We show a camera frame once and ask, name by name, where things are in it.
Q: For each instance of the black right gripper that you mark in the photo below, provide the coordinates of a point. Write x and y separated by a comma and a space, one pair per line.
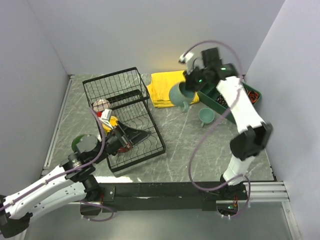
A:
190, 83

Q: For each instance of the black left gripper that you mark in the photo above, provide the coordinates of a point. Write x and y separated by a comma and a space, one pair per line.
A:
131, 136

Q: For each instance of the yellow mug black handle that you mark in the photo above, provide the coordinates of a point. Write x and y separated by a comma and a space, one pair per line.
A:
109, 125

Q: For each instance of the grey-green ceramic mug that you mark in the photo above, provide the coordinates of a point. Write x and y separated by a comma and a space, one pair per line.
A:
180, 97

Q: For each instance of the pink iridescent mug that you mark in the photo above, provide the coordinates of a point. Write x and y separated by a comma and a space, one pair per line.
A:
100, 105

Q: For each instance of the red mug black handle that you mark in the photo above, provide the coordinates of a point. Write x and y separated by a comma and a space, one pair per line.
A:
123, 150

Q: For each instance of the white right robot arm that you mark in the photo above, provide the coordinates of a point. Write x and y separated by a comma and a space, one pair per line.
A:
253, 132

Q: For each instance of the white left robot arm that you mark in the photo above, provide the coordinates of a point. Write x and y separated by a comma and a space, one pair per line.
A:
68, 182

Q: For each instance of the green divided organizer tray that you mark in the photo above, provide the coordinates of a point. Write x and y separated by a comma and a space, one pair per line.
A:
208, 95

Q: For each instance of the black floral rolled tie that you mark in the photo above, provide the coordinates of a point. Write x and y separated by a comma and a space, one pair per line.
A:
220, 100

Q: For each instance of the teal ceramic cup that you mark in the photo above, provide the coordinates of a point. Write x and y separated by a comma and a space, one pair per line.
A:
206, 116

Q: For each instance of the folded yellow cloth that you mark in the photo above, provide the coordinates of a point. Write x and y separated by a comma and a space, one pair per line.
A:
160, 85

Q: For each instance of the dark green cup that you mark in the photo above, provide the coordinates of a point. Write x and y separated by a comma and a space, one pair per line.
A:
75, 141

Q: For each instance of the orange black rolled tie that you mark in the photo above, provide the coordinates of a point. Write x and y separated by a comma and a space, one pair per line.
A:
253, 96

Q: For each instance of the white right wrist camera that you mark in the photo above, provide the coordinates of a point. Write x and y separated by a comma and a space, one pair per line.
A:
187, 59

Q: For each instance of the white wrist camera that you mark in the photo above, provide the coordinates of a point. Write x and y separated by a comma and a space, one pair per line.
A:
187, 59
105, 116

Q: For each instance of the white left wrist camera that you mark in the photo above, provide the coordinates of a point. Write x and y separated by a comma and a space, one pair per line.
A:
105, 116

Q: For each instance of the black wire dish rack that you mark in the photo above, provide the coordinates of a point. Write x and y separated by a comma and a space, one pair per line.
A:
128, 97

